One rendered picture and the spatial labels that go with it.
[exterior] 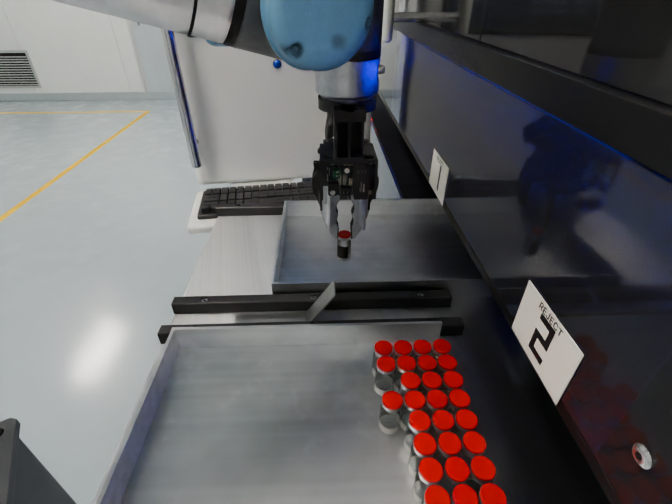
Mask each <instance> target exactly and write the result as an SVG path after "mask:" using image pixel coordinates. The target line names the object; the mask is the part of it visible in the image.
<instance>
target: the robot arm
mask: <svg viewBox="0 0 672 504"><path fill-rule="evenodd" d="M52 1H55V2H59V3H63V4H67V5H71V6H75V7H79V8H83V9H87V10H91V11H95V12H99V13H103V14H107V15H111V16H115V17H119V18H123V19H127V20H131V21H135V22H139V23H142V24H146V25H150V26H154V27H158V28H162V29H166V30H170V31H174V32H178V33H182V34H186V35H190V36H194V37H198V38H202V39H205V40H206V42H207V43H208V44H210V45H212V46H215V47H233V48H235V49H241V50H245V51H249V52H253V53H257V54H261V55H265V56H269V57H273V58H277V59H280V60H283V61H284V62H285V63H287V64H288V65H290V66H292V67H294V68H296V69H300V70H313V71H315V83H316V92H317V93H318V94H319V95H318V108H319V109H320V110H321V111H323V112H327V119H326V126H325V139H323V144H320V147H319V148H318V149H317V152H318V154H320V159H319V161H317V160H314V161H313V165H314V170H313V174H312V189H313V193H314V195H315V197H316V199H317V201H318V203H319V206H320V211H321V214H322V217H323V219H324V222H325V224H326V227H327V229H328V231H329V232H330V233H331V235H332V236H333V237H334V238H335V239H338V233H339V226H338V221H337V218H338V209H337V207H336V206H337V203H338V202H339V200H340V196H350V198H351V201H352V203H353V206H352V209H351V214H352V220H351V222H350V230H351V239H354V238H355V237H356V236H357V235H358V233H359V232H360V231H361V229H362V230H365V228H366V218H367V216H368V213H369V210H370V203H371V201H372V199H376V192H377V189H378V186H379V177H378V158H377V155H376V152H375V149H374V146H373V143H368V139H364V122H366V113H369V112H372V111H374V110H375V109H376V102H377V96H376V95H375V94H377V93H378V89H379V78H378V74H384V73H385V66H384V65H379V64H380V56H381V42H382V26H383V10H384V0H52Z"/></svg>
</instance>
